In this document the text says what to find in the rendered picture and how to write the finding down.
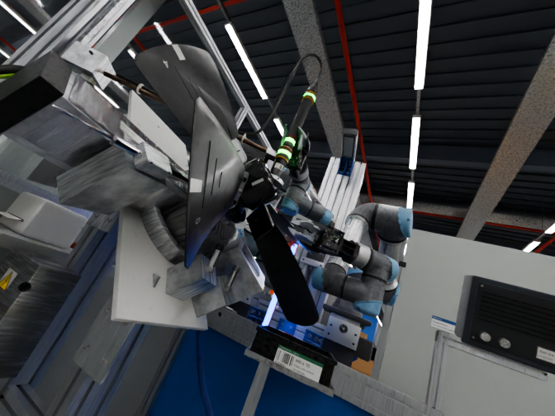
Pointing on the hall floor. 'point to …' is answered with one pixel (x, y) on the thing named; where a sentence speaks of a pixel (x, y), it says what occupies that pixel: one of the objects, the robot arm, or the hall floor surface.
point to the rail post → (162, 372)
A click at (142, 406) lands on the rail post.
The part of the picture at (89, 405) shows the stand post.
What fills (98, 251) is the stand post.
